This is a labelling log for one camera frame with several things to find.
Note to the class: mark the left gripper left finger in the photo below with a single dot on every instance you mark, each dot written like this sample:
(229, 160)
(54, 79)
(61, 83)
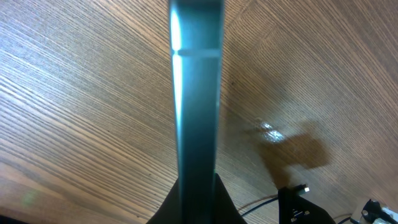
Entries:
(169, 211)

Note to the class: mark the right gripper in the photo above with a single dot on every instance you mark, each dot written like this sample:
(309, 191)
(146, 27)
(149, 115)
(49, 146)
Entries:
(294, 209)

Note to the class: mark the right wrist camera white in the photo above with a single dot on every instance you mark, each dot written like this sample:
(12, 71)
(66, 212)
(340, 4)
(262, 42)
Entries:
(386, 216)

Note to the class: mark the Galaxy S25 smartphone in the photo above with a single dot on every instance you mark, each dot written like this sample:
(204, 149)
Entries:
(196, 42)

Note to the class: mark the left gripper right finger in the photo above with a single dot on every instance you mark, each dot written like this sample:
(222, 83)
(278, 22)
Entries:
(224, 210)

